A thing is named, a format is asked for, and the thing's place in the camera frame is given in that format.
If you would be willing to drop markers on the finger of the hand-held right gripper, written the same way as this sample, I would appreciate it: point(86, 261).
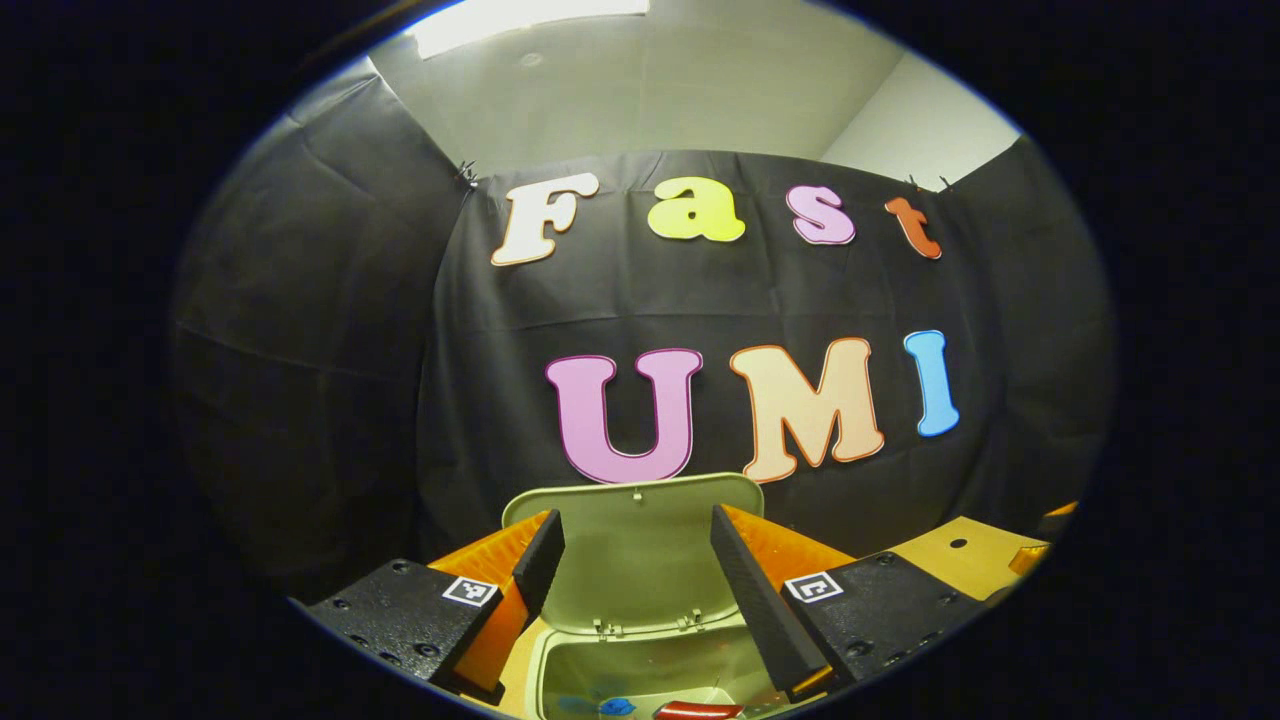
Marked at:
point(1028, 558)
point(1058, 515)

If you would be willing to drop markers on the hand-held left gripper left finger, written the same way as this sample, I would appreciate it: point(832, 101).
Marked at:
point(540, 565)

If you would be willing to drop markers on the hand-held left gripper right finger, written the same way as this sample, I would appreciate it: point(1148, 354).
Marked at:
point(765, 610)

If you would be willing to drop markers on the pale green garbage bin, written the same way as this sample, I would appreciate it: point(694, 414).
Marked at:
point(640, 560)

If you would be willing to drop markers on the red pop can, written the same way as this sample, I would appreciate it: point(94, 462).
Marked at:
point(700, 711)

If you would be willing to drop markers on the blue paper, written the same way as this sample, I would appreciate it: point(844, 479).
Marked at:
point(617, 706)

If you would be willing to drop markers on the black backdrop cloth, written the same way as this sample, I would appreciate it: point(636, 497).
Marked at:
point(500, 300)

